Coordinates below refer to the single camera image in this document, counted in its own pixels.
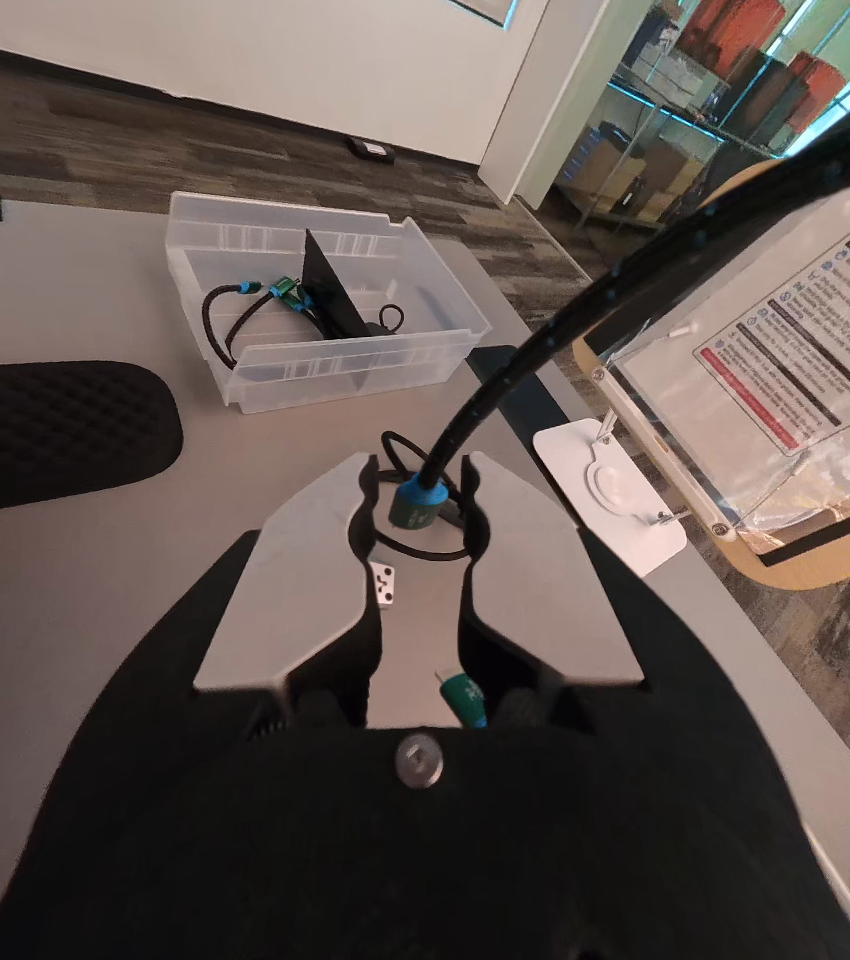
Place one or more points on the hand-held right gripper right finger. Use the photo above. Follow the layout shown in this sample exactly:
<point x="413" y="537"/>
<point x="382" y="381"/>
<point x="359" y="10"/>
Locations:
<point x="552" y="600"/>

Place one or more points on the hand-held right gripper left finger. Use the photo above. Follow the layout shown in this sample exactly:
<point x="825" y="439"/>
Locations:
<point x="282" y="600"/>

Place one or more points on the clear plastic bin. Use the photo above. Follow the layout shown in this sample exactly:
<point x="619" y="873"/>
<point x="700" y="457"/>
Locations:
<point x="410" y="375"/>

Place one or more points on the black mesh pad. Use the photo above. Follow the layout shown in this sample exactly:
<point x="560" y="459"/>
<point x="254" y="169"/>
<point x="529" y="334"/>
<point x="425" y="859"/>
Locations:
<point x="50" y="435"/>

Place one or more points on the instruction sign on wooden board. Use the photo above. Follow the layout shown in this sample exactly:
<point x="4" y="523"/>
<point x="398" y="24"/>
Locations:
<point x="807" y="337"/>

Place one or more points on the black floor outlet box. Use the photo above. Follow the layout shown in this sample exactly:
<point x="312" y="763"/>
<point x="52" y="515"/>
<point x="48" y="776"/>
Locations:
<point x="371" y="150"/>

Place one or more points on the red storage crate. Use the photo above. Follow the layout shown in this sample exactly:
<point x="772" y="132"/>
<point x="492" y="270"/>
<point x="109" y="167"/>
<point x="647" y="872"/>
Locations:
<point x="732" y="30"/>
<point x="826" y="90"/>

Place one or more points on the large paned window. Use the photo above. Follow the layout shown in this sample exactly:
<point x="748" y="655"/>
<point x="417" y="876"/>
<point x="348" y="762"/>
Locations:
<point x="481" y="11"/>

